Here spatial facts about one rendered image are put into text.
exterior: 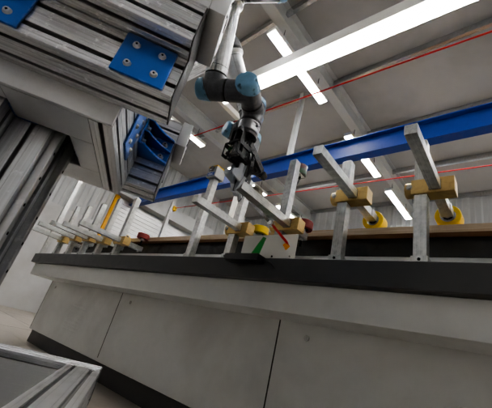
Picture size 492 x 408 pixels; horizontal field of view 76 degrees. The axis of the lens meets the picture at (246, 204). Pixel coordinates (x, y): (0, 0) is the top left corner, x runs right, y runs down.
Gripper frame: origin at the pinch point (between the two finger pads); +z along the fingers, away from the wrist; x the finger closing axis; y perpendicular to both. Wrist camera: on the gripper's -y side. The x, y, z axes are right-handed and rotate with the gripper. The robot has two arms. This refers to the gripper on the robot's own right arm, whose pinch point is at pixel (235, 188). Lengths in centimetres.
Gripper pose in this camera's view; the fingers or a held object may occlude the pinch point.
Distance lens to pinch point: 102.1
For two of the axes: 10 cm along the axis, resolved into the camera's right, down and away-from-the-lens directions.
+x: 7.6, -0.9, -6.4
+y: -6.1, -4.6, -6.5
